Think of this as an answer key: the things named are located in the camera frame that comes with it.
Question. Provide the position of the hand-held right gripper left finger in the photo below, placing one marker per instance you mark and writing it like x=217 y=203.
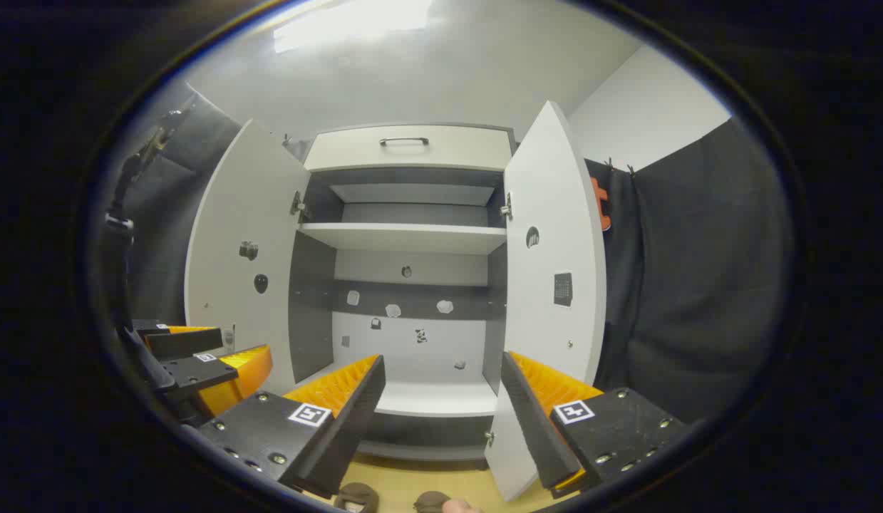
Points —
x=355 y=420

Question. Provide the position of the white cabinet drawer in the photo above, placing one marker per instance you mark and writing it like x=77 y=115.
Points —
x=341 y=153

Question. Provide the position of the white shoe cabinet door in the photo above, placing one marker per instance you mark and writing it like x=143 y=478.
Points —
x=234 y=214
x=555 y=214

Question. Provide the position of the white shoe cabinet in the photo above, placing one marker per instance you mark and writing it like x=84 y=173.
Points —
x=412 y=399

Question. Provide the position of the black backdrop cloth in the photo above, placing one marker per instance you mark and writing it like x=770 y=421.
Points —
x=698 y=285

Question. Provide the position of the brown fuzzy shoe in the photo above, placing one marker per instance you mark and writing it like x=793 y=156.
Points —
x=355 y=499
x=430 y=503

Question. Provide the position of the white cabinet shelf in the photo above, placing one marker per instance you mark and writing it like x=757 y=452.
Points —
x=405 y=239

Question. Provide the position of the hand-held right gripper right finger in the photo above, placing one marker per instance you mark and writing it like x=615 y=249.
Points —
x=534 y=427

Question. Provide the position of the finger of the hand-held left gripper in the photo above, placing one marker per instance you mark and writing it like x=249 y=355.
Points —
x=184 y=343
x=192 y=374

